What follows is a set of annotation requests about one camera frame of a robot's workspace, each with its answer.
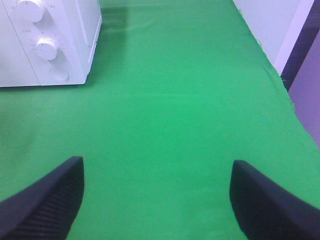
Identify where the round white door release button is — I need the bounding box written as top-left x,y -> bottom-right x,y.
49,67 -> 69,82

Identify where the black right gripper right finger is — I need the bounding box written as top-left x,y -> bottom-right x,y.
229,160 -> 320,240

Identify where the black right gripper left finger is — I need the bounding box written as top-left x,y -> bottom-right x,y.
0,156 -> 84,240

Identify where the white microwave knob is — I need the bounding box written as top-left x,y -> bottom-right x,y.
34,37 -> 63,61
17,0 -> 46,23

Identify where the white microwave oven body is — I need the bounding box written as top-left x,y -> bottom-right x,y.
0,0 -> 102,88

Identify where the green table cloth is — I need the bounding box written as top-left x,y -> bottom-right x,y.
0,0 -> 320,240

